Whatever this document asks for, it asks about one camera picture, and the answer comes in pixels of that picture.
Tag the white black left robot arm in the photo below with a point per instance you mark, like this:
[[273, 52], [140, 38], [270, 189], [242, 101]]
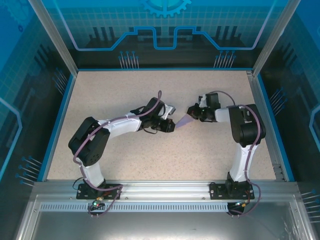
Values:
[[93, 175]]

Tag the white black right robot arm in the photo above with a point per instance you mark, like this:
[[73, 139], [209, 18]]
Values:
[[241, 165]]

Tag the blue table edge strip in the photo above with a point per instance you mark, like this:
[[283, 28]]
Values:
[[162, 69], [274, 130], [57, 130]]

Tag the metal bottom tray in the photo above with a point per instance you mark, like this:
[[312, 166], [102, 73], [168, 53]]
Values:
[[160, 225]]

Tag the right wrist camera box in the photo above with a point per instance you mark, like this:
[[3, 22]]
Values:
[[203, 100]]

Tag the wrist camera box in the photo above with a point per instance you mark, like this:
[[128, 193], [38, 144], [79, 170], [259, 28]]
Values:
[[169, 111], [203, 100]]

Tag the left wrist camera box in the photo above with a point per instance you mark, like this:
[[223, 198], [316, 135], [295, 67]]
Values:
[[169, 111]]

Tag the aluminium side rail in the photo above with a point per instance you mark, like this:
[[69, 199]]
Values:
[[262, 120]]

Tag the aluminium frame beam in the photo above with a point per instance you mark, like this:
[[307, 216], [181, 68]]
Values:
[[165, 188]]

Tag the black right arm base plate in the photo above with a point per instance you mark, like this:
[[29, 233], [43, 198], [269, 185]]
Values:
[[215, 191]]

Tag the aluminium frame post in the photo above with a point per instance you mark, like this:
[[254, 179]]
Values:
[[275, 37], [53, 37]]

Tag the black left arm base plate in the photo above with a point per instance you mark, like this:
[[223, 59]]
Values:
[[81, 193]]

